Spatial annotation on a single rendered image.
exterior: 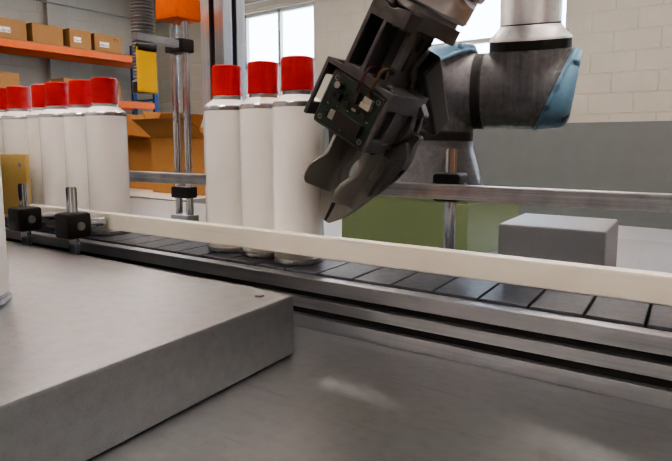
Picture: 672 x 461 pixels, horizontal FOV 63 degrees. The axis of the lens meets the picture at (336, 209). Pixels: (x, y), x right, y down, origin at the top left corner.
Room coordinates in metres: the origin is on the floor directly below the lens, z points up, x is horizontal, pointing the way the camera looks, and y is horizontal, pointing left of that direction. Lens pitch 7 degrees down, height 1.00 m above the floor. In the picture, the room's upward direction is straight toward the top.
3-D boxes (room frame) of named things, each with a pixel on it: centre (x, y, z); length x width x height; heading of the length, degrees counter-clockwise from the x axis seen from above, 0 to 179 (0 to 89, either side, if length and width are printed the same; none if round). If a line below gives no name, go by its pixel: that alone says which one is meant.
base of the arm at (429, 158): (0.90, -0.16, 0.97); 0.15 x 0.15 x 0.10
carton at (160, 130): (2.54, 0.62, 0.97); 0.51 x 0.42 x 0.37; 149
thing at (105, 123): (0.74, 0.30, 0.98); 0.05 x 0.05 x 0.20
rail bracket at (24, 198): (0.71, 0.39, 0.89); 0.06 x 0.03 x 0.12; 147
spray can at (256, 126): (0.60, 0.08, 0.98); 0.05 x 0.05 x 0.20
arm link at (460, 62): (0.90, -0.17, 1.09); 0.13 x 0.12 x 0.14; 67
